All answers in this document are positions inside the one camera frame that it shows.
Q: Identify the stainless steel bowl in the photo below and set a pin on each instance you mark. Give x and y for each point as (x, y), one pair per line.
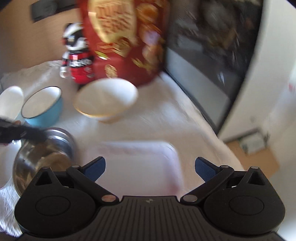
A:
(58, 152)

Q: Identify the white rectangular tray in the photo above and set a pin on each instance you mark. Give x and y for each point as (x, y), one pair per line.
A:
(144, 168)

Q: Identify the blue enamel bowl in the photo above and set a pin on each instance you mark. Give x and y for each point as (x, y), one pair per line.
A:
(44, 107)

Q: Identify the white textured tablecloth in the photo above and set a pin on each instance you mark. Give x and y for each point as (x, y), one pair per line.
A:
(162, 113)

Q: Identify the red black robot toy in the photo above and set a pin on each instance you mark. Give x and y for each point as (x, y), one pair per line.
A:
(77, 61)

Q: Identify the glass-sided computer case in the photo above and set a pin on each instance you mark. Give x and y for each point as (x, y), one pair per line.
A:
(208, 52)

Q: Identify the white foam bowl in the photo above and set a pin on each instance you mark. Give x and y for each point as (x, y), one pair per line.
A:
(11, 103)

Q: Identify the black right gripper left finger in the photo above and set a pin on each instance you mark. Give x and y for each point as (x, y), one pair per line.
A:
(85, 176)

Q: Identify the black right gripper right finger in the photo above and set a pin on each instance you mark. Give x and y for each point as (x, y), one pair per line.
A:
(213, 177)

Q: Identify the small box on floor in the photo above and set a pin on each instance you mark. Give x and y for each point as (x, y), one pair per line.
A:
(254, 142)

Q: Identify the red snack bag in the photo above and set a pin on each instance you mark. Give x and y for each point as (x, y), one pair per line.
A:
(127, 38)

